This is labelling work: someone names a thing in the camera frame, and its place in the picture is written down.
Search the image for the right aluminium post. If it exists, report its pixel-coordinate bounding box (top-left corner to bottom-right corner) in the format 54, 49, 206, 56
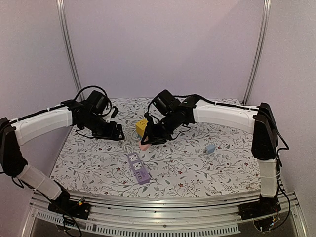
242, 0, 271, 105

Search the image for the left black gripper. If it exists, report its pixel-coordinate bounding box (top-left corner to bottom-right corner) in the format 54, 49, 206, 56
80, 112, 125, 141

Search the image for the left aluminium post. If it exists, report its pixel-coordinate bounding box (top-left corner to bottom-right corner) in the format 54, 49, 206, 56
56, 0, 82, 92

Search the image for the pink plug adapter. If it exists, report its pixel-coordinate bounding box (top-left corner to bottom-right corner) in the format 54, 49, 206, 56
139, 141, 151, 151

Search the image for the yellow cube socket adapter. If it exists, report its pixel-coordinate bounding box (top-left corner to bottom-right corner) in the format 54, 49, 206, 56
135, 119, 148, 137

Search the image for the aluminium front rail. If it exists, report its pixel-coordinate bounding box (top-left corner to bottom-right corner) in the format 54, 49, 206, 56
23, 190, 309, 237

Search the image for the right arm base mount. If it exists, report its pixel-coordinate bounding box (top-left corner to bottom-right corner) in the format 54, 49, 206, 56
238, 195, 281, 220

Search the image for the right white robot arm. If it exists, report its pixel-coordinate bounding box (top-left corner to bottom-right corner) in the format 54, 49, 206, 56
141, 89, 283, 215

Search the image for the purple power strip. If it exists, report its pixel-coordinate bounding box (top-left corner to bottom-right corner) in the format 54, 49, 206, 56
127, 152, 150, 185

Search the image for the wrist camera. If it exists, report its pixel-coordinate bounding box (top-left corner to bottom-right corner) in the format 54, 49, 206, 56
86, 90, 112, 117
153, 89, 181, 116

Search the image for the light blue plug adapter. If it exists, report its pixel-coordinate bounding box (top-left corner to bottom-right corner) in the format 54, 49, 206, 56
204, 144, 216, 155

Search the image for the floral tablecloth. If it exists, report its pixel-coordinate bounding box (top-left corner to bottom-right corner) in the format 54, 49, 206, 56
51, 98, 261, 199

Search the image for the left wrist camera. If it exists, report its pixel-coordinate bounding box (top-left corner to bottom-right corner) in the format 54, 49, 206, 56
86, 90, 112, 117

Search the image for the aluminium post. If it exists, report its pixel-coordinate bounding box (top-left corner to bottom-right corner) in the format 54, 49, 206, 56
56, 0, 82, 92
242, 0, 271, 105

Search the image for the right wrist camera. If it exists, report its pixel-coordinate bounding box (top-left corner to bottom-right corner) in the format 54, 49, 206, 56
153, 89, 181, 116

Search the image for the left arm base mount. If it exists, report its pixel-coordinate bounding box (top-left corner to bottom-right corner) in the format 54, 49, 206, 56
48, 197, 92, 220

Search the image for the purple strip white cord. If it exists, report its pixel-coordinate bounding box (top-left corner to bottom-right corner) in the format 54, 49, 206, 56
122, 139, 135, 155

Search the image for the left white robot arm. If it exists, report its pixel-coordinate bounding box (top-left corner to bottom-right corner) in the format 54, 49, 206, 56
0, 85, 124, 214

